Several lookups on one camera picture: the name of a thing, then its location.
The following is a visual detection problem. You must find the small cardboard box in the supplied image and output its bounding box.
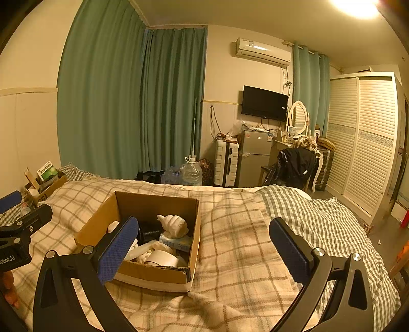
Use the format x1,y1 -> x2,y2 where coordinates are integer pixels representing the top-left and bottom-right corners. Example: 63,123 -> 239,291
25,169 -> 69,207

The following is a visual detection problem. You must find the green checked duvet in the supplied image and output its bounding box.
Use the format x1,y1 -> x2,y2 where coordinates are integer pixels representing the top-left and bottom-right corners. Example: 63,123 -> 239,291
255,184 -> 402,332

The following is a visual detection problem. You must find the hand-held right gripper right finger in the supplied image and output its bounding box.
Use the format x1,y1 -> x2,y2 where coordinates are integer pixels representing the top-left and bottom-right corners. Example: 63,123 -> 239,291
269,217 -> 375,332

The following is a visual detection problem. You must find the narrow green curtain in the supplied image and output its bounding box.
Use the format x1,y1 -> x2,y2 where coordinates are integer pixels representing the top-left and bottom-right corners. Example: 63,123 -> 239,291
292,41 -> 331,138

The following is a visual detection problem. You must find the black television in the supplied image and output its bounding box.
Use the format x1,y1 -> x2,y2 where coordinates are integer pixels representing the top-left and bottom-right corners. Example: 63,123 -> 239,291
241,85 -> 288,122

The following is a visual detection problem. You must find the white suitcase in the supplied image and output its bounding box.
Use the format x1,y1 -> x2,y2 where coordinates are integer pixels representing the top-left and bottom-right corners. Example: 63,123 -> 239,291
213,139 -> 240,188

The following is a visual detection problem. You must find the black object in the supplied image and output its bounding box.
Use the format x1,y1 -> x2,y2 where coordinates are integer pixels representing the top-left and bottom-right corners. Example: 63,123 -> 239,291
139,221 -> 161,244

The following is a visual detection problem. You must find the blue tissue packet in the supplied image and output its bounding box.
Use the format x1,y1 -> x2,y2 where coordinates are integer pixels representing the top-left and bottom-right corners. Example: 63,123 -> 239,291
159,232 -> 194,253

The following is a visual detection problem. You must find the oval white mirror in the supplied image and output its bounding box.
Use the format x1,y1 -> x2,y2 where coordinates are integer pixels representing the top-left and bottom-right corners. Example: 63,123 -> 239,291
287,100 -> 311,135

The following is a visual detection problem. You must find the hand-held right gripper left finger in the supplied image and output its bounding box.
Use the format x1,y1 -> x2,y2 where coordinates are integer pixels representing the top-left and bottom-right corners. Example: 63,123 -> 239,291
32,216 -> 140,332

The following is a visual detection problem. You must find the clear plastic bag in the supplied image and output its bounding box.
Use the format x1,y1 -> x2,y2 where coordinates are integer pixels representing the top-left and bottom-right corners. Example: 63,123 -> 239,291
227,120 -> 245,137

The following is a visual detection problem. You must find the beige plaid blanket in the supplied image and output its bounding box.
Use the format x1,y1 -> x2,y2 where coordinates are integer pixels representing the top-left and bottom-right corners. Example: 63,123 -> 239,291
6,178 -> 307,332

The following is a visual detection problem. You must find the ceiling light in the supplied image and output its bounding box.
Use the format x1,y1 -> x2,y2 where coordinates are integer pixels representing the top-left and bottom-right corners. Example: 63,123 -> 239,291
330,0 -> 384,19

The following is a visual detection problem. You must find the green and white carton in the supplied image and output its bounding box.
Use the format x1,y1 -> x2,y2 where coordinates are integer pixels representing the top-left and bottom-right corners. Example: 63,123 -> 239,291
36,160 -> 60,183

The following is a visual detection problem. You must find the green checked bed sheet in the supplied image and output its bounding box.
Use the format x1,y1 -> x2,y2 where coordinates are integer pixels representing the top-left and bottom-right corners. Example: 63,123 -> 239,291
0,163 -> 103,224

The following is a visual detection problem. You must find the white air conditioner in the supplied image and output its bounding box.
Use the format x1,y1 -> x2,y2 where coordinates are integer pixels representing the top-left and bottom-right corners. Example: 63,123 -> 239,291
235,37 -> 292,68

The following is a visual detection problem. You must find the white louvred wardrobe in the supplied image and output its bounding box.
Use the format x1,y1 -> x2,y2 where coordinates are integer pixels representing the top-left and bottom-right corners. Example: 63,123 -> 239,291
325,72 -> 401,226

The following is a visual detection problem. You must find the white pole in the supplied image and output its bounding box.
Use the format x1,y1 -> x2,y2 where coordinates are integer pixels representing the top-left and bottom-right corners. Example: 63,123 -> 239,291
190,98 -> 199,158

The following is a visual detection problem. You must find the grey fridge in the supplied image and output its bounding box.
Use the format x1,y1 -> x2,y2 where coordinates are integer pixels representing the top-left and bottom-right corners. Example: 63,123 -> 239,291
238,128 -> 274,189

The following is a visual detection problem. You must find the floral bag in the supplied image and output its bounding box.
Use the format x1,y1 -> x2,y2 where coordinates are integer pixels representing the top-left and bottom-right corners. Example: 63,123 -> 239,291
199,158 -> 214,186

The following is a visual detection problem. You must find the white figurine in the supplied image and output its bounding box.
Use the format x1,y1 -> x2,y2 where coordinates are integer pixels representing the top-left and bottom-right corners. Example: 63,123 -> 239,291
156,214 -> 190,239

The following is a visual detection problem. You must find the brown suitcase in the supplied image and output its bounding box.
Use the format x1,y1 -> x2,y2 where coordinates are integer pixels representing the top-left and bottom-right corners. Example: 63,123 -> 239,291
314,146 -> 335,192

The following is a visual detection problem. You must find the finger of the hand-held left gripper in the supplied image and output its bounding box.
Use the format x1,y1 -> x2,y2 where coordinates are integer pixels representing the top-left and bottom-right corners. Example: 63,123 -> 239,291
0,204 -> 53,239
0,190 -> 23,214

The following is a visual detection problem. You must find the blond furry item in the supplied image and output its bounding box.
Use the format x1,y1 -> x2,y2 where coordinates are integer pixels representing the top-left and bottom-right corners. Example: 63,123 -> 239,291
292,136 -> 319,153

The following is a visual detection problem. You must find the large water jug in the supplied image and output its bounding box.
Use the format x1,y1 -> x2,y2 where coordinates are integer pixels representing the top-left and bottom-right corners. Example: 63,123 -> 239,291
180,155 -> 204,186

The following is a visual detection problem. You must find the white lace cloth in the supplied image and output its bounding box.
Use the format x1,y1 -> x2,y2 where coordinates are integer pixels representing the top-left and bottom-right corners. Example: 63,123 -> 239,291
127,240 -> 168,265

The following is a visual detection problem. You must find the person's left hand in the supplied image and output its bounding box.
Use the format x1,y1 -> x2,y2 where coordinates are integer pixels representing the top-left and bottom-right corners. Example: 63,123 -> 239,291
0,271 -> 20,310

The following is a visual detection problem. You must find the wooden stool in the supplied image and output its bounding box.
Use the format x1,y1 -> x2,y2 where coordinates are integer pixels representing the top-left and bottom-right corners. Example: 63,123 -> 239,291
388,239 -> 409,288

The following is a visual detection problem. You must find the wide green curtain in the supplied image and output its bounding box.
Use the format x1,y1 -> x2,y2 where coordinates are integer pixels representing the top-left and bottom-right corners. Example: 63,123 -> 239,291
56,0 -> 148,180

